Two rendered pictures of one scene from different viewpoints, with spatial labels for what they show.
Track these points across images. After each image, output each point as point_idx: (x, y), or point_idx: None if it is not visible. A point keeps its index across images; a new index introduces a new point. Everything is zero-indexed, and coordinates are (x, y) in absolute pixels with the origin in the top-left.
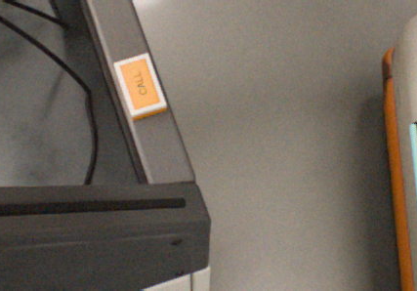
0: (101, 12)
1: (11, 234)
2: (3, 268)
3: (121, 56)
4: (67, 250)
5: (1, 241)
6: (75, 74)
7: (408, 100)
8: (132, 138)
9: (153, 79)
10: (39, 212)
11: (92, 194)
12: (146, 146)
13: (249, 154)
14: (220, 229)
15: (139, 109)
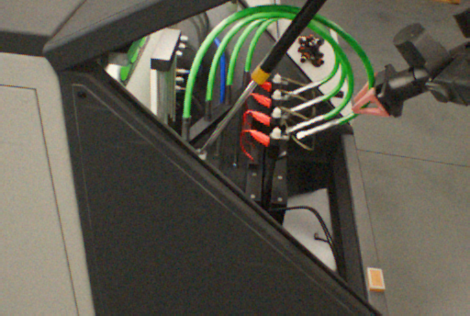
0: (364, 251)
1: (338, 289)
2: (321, 308)
3: (369, 267)
4: (345, 313)
5: (333, 290)
6: (341, 275)
7: None
8: (367, 296)
9: (382, 278)
10: (347, 288)
11: (360, 297)
12: (373, 300)
13: None
14: None
15: (374, 286)
